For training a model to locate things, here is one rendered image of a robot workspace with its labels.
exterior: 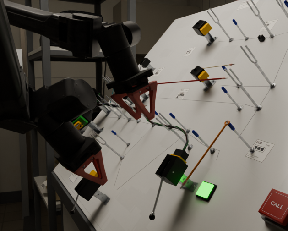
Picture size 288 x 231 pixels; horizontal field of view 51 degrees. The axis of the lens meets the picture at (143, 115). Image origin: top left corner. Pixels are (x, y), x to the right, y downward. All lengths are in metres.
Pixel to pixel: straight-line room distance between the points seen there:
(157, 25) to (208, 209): 2.79
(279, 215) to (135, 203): 0.43
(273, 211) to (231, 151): 0.22
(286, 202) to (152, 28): 2.88
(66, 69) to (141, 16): 0.97
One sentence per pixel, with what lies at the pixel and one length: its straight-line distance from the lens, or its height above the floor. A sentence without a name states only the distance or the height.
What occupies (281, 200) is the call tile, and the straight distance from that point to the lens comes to 0.58.
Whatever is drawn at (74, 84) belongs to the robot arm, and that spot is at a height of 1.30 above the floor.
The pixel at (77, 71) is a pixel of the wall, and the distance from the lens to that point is 3.39.
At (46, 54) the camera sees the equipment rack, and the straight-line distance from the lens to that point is 1.52.
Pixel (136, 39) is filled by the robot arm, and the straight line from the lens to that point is 0.69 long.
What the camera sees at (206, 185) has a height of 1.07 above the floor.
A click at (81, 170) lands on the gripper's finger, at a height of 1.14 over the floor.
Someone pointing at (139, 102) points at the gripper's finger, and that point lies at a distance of 0.61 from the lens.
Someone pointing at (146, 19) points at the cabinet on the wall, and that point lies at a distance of 3.30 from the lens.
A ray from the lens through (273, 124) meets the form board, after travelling 0.74.
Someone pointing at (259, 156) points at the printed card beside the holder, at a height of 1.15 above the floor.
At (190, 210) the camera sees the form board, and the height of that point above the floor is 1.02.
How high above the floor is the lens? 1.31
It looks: 7 degrees down
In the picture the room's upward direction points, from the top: straight up
